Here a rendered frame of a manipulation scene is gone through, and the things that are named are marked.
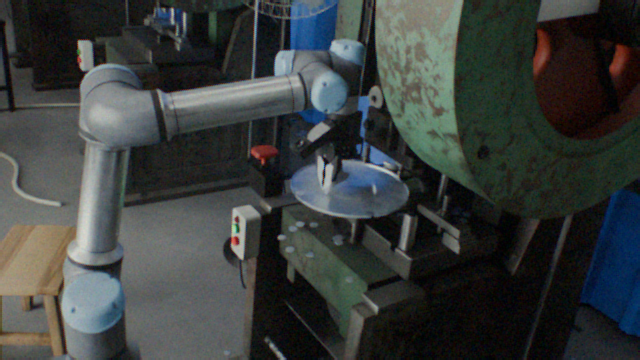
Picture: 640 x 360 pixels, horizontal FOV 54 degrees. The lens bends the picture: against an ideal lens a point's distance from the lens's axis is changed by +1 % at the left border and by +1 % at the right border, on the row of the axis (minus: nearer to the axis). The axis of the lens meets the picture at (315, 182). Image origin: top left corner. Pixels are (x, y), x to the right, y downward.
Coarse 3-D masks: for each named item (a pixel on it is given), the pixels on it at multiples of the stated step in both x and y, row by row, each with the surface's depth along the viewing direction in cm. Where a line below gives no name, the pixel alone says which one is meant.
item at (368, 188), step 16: (304, 176) 156; (352, 176) 157; (368, 176) 159; (384, 176) 159; (320, 192) 149; (336, 192) 148; (352, 192) 149; (368, 192) 150; (384, 192) 151; (400, 192) 152; (320, 208) 142; (336, 208) 143; (352, 208) 143; (368, 208) 144; (384, 208) 144
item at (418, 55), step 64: (384, 0) 94; (448, 0) 83; (512, 0) 86; (384, 64) 100; (448, 64) 87; (512, 64) 92; (448, 128) 94; (512, 128) 99; (512, 192) 107; (576, 192) 119
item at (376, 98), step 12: (372, 96) 150; (372, 108) 150; (384, 108) 150; (372, 120) 150; (384, 120) 146; (372, 132) 150; (384, 132) 145; (396, 132) 146; (384, 144) 147; (396, 144) 147
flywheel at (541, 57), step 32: (544, 0) 93; (576, 0) 98; (608, 0) 100; (544, 32) 107; (576, 32) 108; (608, 32) 103; (544, 64) 109; (576, 64) 113; (544, 96) 112; (576, 96) 118; (608, 96) 124; (576, 128) 123; (608, 128) 125
